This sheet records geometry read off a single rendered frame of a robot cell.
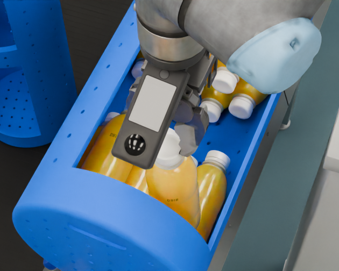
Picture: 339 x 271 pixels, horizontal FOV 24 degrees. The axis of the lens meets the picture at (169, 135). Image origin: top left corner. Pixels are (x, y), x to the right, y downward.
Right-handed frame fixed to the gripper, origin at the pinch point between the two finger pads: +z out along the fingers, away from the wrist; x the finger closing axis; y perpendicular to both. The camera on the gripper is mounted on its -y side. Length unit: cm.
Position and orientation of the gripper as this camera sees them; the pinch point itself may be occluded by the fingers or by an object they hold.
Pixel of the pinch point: (167, 148)
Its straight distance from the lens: 98.4
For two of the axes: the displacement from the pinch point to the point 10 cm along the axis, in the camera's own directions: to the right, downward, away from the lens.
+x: -9.2, -3.3, 2.1
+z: 0.1, 5.2, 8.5
